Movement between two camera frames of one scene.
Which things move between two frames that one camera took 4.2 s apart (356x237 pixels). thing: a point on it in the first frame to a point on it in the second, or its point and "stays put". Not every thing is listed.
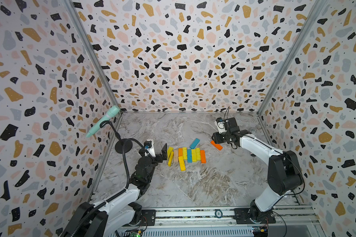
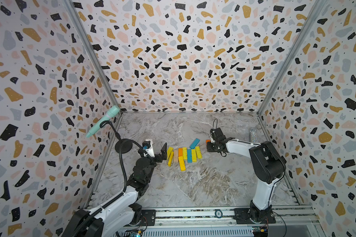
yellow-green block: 198,153 stays put
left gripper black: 160,157 stays put
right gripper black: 217,138 to 209,146
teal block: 195,143 stays put
